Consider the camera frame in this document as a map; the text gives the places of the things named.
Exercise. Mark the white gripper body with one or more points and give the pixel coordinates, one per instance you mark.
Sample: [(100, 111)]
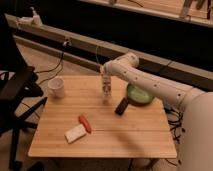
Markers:
[(106, 79)]

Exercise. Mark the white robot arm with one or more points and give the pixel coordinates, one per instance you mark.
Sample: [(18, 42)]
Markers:
[(196, 142)]

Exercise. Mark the grey gripper fingers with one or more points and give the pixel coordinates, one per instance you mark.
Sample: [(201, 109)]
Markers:
[(107, 93)]

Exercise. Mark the white power adapter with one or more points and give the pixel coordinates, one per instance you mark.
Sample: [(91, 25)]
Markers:
[(35, 19)]

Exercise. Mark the orange carrot toy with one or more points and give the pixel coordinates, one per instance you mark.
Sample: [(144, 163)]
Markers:
[(85, 123)]

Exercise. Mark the white sponge block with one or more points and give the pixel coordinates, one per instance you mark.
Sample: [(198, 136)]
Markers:
[(75, 133)]

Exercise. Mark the black bottle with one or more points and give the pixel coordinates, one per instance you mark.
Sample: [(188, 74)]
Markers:
[(120, 109)]

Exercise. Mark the white mug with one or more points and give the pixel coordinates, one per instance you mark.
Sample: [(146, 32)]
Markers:
[(56, 87)]

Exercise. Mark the green bowl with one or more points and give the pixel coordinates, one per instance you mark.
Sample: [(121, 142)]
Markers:
[(137, 96)]

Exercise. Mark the black office chair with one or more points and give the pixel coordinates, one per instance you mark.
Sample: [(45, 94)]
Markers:
[(17, 81)]

